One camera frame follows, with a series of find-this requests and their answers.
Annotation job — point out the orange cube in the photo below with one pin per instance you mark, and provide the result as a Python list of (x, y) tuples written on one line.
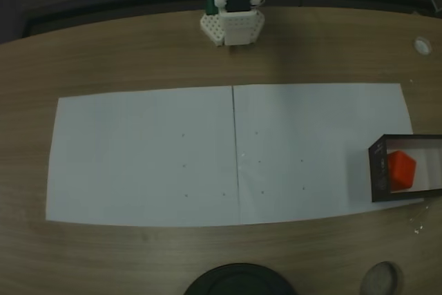
[(402, 170)]

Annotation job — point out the brown cardboard box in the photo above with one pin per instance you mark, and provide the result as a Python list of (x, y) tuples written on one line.
[(380, 170)]

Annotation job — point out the white paper sheet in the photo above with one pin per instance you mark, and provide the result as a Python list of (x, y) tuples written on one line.
[(304, 119), (121, 157)]

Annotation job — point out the black round stand base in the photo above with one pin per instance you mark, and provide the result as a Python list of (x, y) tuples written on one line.
[(238, 281)]

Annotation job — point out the white round cap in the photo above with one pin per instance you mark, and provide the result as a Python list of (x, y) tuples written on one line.
[(422, 45)]

